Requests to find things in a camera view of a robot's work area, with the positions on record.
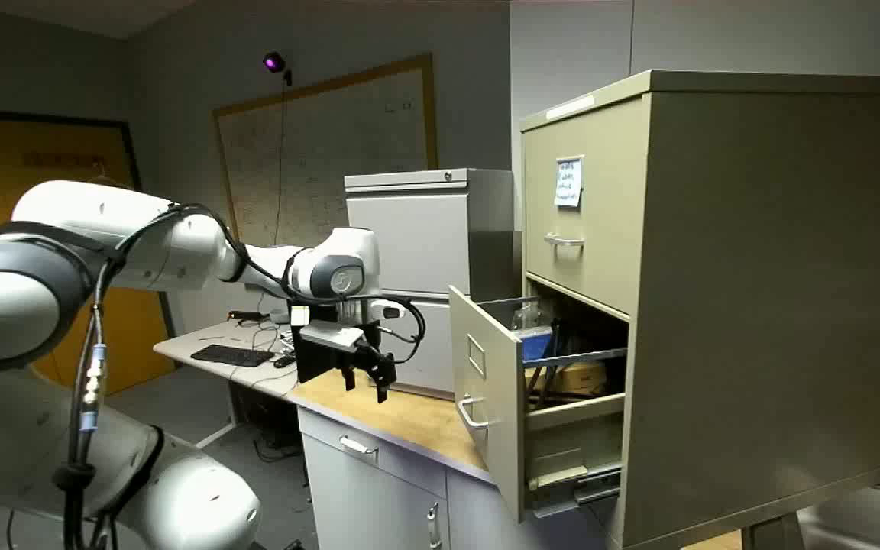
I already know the grey counter door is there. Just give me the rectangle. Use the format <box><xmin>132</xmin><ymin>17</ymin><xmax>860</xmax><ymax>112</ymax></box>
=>
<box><xmin>300</xmin><ymin>434</ymin><xmax>450</xmax><ymax>550</ymax></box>

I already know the clear plastic bag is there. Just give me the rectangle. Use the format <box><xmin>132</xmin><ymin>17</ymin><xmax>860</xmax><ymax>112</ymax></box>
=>
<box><xmin>512</xmin><ymin>299</ymin><xmax>557</xmax><ymax>332</ymax></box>

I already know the grey counter drawer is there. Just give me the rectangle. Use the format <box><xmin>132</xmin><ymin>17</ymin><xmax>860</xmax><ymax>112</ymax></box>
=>
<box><xmin>298</xmin><ymin>407</ymin><xmax>449</xmax><ymax>499</ymax></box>

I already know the beige drawer with note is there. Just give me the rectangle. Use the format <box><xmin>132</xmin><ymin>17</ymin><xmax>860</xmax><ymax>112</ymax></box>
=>
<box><xmin>522</xmin><ymin>95</ymin><xmax>652</xmax><ymax>315</ymax></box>

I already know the white desk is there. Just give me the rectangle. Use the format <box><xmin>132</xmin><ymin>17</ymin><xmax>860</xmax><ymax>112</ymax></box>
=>
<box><xmin>153</xmin><ymin>315</ymin><xmax>305</xmax><ymax>450</ymax></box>

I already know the yellow door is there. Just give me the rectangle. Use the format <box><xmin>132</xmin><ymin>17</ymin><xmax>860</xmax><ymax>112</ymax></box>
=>
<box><xmin>0</xmin><ymin>107</ymin><xmax>176</xmax><ymax>396</ymax></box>

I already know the camera on mount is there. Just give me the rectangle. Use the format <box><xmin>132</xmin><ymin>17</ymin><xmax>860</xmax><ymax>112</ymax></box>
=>
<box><xmin>262</xmin><ymin>50</ymin><xmax>294</xmax><ymax>247</ymax></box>

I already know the brown cardboard box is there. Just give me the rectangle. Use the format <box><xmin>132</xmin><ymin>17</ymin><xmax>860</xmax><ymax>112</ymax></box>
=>
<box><xmin>530</xmin><ymin>360</ymin><xmax>610</xmax><ymax>399</ymax></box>

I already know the wood framed whiteboard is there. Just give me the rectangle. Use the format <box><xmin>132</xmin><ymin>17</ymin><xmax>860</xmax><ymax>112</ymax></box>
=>
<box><xmin>212</xmin><ymin>52</ymin><xmax>438</xmax><ymax>250</ymax></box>

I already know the beige file cabinet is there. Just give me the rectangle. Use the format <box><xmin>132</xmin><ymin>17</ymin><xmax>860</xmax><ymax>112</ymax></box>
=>
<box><xmin>449</xmin><ymin>70</ymin><xmax>880</xmax><ymax>550</ymax></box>

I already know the silver handle of filled drawer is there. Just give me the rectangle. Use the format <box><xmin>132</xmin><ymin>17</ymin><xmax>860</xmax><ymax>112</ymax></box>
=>
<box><xmin>456</xmin><ymin>393</ymin><xmax>491</xmax><ymax>431</ymax></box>

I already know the beige drawer with contents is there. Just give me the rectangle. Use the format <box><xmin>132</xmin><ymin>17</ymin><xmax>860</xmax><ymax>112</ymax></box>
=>
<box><xmin>449</xmin><ymin>284</ymin><xmax>630</xmax><ymax>525</ymax></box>

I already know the black keyboard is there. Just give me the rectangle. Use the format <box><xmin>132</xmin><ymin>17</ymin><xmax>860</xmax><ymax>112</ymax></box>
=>
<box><xmin>189</xmin><ymin>344</ymin><xmax>276</xmax><ymax>369</ymax></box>

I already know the grey file cabinet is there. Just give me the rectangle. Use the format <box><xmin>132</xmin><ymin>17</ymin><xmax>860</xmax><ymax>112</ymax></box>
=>
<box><xmin>344</xmin><ymin>167</ymin><xmax>518</xmax><ymax>400</ymax></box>

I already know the white paper note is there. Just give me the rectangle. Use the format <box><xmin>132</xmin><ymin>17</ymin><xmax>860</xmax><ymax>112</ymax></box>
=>
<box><xmin>554</xmin><ymin>155</ymin><xmax>585</xmax><ymax>209</ymax></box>

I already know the blue box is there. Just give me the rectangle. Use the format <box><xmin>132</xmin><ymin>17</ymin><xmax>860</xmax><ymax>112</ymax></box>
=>
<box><xmin>520</xmin><ymin>326</ymin><xmax>556</xmax><ymax>362</ymax></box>

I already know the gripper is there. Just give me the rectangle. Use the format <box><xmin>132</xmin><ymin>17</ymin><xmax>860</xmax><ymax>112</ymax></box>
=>
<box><xmin>290</xmin><ymin>302</ymin><xmax>399</xmax><ymax>405</ymax></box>

